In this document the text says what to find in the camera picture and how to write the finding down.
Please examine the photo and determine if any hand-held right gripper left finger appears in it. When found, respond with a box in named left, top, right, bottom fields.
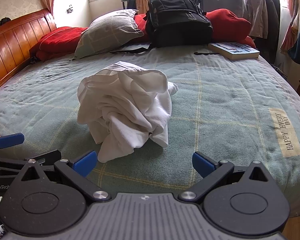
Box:
left=20, top=150, right=113, bottom=203

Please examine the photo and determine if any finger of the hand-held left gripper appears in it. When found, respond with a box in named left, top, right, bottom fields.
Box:
left=0, top=133, right=25, bottom=155
left=0, top=149, right=62, bottom=174

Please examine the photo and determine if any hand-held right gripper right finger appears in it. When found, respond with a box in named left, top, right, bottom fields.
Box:
left=178, top=151, right=275, bottom=204

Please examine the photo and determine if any white t-shirt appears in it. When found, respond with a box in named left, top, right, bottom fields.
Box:
left=77, top=61, right=179, bottom=163

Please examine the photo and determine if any green checked bedspread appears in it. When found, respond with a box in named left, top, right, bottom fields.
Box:
left=0, top=41, right=300, bottom=218

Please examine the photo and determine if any wooden headboard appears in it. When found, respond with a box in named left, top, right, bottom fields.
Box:
left=0, top=9, right=57, bottom=98

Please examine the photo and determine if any red folded quilt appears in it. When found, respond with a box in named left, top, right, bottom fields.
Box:
left=29, top=26, right=88, bottom=62

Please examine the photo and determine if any paperback book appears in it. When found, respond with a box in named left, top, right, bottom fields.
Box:
left=208, top=42, right=261, bottom=60

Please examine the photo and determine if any grey-green pillow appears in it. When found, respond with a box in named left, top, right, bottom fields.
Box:
left=72, top=9, right=145, bottom=60

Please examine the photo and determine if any red cushion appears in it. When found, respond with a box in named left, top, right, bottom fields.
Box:
left=134, top=8, right=257, bottom=49

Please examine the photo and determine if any black backpack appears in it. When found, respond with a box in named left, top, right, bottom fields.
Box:
left=109, top=0, right=214, bottom=55

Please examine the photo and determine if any dark hanging jacket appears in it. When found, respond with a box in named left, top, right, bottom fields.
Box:
left=261, top=0, right=282, bottom=63

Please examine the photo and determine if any beige hanging jacket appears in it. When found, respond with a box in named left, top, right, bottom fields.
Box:
left=242, top=0, right=268, bottom=39

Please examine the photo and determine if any orange cloth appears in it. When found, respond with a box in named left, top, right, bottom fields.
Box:
left=136, top=0, right=153, bottom=13

